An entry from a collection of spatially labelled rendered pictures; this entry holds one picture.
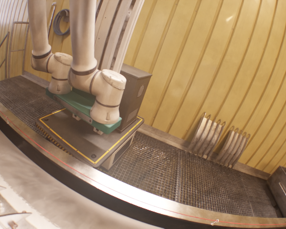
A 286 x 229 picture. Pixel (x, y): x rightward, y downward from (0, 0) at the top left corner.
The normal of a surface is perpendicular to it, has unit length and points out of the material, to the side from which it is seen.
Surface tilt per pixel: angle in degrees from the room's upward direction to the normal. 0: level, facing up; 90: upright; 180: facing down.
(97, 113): 68
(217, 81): 90
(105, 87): 89
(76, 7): 117
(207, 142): 81
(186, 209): 0
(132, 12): 90
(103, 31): 90
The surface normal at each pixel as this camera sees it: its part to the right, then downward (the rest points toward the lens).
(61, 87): 0.61, 0.18
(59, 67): 0.27, 0.53
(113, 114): 0.76, 0.22
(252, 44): -0.23, 0.37
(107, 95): 0.06, 0.48
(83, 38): 0.47, 0.77
